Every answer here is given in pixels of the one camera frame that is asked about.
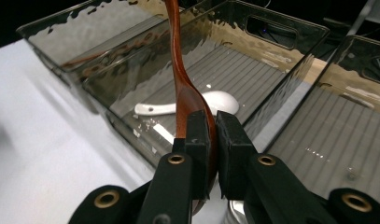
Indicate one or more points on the white desk with grey frame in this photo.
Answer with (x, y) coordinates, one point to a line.
(362, 17)

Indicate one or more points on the white ceramic spoon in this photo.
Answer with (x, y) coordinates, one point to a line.
(225, 101)

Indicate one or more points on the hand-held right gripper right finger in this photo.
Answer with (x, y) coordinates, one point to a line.
(265, 186)

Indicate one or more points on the brown wooden spoon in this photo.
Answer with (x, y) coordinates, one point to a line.
(180, 62)

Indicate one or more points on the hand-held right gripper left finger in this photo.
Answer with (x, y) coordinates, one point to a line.
(178, 186)

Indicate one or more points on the clear grey plastic bin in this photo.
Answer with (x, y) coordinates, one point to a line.
(240, 68)
(85, 31)
(334, 130)

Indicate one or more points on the white table mat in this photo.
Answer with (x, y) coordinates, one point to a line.
(53, 149)

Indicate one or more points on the brown wooden chopstick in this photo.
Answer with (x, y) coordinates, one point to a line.
(85, 60)

